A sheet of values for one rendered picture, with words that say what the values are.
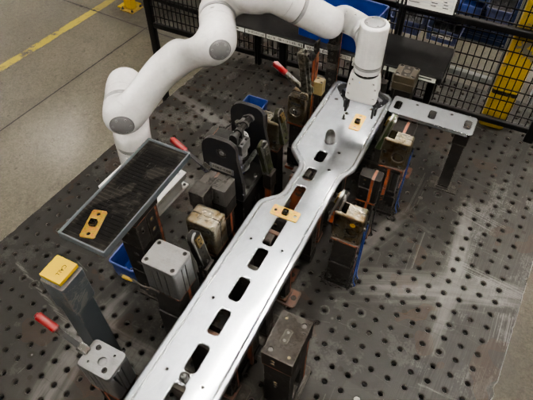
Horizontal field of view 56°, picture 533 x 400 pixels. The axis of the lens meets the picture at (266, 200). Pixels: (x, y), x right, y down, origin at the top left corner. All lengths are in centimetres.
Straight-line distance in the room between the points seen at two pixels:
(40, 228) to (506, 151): 181
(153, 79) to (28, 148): 200
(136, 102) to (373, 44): 70
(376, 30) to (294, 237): 62
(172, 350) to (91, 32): 343
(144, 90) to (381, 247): 93
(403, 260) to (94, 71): 278
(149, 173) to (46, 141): 210
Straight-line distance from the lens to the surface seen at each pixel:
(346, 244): 147
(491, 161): 218
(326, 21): 142
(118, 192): 132
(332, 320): 159
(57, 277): 120
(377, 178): 156
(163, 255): 123
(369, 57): 153
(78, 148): 328
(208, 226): 130
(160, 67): 148
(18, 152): 340
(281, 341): 118
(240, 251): 135
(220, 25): 136
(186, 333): 124
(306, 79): 168
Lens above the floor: 210
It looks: 49 degrees down
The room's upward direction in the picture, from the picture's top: straight up
